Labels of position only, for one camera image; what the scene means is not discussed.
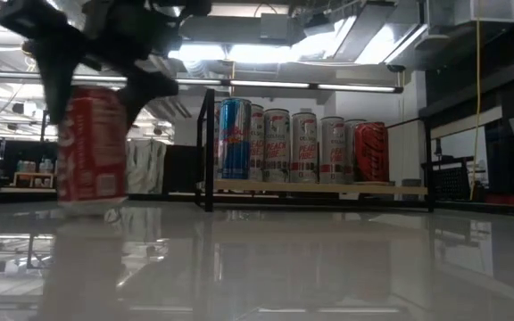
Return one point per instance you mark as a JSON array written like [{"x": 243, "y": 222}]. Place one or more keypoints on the wooden crate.
[{"x": 34, "y": 180}]

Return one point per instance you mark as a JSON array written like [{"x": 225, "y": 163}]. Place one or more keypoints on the red bin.
[{"x": 504, "y": 200}]

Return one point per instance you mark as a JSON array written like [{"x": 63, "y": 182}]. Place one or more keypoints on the wooden board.
[{"x": 319, "y": 189}]

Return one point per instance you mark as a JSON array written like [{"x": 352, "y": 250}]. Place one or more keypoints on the blue silver Red Bull can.
[{"x": 234, "y": 142}]

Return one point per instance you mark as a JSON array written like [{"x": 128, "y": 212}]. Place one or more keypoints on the black cabinet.
[{"x": 181, "y": 169}]

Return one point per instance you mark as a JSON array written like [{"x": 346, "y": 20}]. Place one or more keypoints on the black metal rack frame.
[{"x": 43, "y": 129}]

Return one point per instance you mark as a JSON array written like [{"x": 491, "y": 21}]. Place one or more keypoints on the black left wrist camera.
[{"x": 29, "y": 18}]

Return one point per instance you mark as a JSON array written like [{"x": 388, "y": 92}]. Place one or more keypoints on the black dome camera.
[{"x": 395, "y": 68}]

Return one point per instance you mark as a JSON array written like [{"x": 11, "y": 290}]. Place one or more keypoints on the white air conditioning unit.
[{"x": 484, "y": 11}]

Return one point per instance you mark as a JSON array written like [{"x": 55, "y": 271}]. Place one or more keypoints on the red cola can black script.
[{"x": 371, "y": 151}]

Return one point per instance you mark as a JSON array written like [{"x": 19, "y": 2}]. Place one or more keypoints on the large corrugated silver duct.
[{"x": 168, "y": 107}]

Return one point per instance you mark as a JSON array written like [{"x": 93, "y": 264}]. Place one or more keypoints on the white patterned cloth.
[{"x": 147, "y": 165}]

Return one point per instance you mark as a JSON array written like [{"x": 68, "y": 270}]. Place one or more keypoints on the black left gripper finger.
[
  {"x": 143, "y": 91},
  {"x": 58, "y": 76}
]

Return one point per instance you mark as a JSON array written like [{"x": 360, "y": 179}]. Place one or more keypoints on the red soda can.
[{"x": 92, "y": 151}]

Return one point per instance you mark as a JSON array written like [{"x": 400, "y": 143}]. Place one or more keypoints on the long fluorescent light strip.
[{"x": 355, "y": 88}]

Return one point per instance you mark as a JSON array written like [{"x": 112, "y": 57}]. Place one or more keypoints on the bright light panel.
[{"x": 284, "y": 53}]

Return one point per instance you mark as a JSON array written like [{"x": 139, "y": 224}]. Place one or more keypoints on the grey metal box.
[{"x": 275, "y": 27}]

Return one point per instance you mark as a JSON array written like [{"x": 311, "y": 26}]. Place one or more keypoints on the white table cover sheet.
[{"x": 284, "y": 267}]

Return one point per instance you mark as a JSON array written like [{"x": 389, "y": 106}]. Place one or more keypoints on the black track spotlight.
[{"x": 18, "y": 107}]

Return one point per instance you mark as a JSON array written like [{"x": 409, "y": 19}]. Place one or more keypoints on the black perforated basket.
[{"x": 452, "y": 183}]

